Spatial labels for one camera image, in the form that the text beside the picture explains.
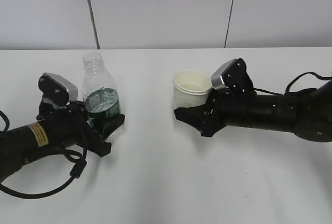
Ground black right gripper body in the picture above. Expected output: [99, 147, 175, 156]
[202, 89, 257, 137]

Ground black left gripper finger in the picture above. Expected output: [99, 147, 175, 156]
[70, 101, 86, 111]
[100, 114, 125, 141]

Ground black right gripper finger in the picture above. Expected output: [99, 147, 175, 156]
[174, 106, 205, 133]

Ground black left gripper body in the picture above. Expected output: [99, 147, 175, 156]
[37, 101, 112, 157]

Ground clear water bottle green label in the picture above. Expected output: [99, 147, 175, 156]
[82, 52, 121, 132]

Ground white paper cup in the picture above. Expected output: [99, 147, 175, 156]
[173, 69, 212, 108]

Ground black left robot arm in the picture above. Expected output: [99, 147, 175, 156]
[1, 102, 125, 181]

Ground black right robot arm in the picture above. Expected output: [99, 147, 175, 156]
[174, 82, 331, 143]

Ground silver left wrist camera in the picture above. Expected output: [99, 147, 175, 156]
[38, 73, 78, 107]

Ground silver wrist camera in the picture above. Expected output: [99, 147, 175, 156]
[38, 73, 78, 107]
[211, 58, 254, 94]

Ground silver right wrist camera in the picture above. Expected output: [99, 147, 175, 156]
[211, 58, 254, 94]

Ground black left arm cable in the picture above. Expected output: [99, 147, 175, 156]
[0, 102, 88, 199]

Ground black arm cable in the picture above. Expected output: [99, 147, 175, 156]
[0, 102, 88, 199]
[253, 72, 332, 96]

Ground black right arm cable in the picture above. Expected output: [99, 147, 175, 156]
[253, 72, 332, 96]

